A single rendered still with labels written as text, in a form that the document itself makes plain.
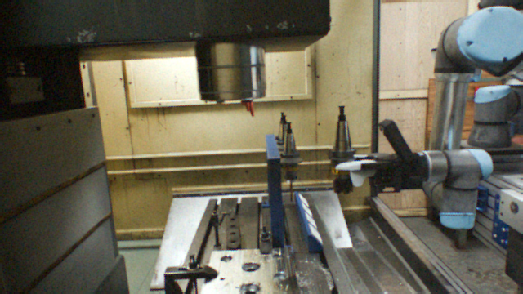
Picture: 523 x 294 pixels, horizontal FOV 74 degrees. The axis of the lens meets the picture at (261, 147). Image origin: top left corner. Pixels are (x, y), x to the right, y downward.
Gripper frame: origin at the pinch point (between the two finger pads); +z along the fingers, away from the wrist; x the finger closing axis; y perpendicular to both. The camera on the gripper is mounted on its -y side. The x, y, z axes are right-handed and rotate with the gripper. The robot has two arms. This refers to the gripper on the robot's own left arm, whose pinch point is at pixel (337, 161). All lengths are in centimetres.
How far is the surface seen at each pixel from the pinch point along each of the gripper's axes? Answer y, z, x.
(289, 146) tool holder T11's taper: 1.8, 9.1, 29.5
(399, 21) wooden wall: -67, -112, 256
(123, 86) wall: -19, 88, 101
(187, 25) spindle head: -30.4, 31.2, -11.6
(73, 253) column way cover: 22, 67, 2
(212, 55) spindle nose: -25.0, 27.4, -6.5
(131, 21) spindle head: -32, 42, -12
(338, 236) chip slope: 54, -16, 72
